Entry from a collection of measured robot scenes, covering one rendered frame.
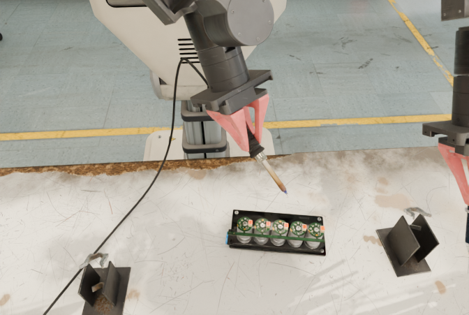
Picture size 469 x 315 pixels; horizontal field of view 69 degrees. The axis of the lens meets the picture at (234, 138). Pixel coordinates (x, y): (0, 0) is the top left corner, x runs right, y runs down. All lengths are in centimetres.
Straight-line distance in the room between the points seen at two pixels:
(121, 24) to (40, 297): 48
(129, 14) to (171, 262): 45
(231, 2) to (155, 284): 43
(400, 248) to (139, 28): 61
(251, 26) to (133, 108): 165
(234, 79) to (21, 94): 198
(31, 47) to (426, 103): 249
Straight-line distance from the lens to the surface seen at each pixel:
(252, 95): 45
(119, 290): 61
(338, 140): 182
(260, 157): 49
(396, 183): 74
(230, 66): 44
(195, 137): 97
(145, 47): 74
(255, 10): 38
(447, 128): 45
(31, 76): 246
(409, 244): 61
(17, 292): 68
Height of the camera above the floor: 131
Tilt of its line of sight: 48 degrees down
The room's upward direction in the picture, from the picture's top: straight up
